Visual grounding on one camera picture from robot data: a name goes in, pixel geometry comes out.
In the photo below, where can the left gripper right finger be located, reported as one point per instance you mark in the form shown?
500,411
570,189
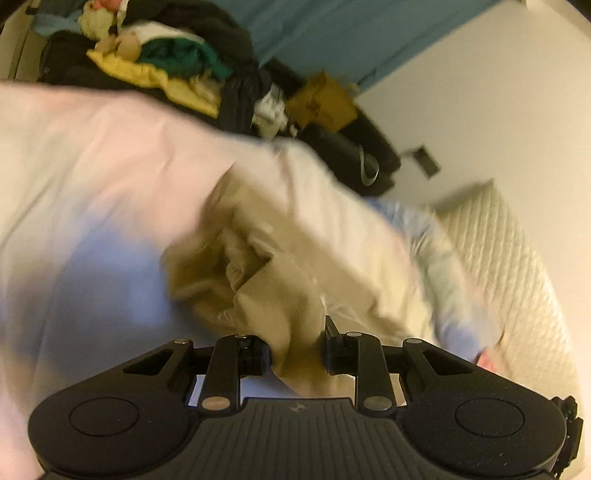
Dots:
417,363

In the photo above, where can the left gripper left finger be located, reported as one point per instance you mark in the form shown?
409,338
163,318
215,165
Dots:
176,367

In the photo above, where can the beige garment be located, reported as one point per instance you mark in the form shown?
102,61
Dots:
280,247

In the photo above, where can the white quilted mattress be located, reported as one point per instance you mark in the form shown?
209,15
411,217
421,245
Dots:
535,348

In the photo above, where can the black garment pile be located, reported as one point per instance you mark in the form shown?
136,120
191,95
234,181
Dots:
247,82

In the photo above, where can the yellow garment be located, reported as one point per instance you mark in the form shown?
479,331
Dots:
147,76

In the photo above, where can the cardboard box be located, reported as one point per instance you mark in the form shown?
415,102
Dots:
322,101

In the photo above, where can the blue curtain right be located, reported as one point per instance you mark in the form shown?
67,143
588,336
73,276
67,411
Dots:
359,41

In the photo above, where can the pale green garment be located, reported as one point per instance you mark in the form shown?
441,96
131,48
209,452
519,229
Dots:
96,21

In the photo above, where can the pink garment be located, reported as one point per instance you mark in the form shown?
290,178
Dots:
112,6

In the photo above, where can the wall socket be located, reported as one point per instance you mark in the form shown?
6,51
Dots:
426,162

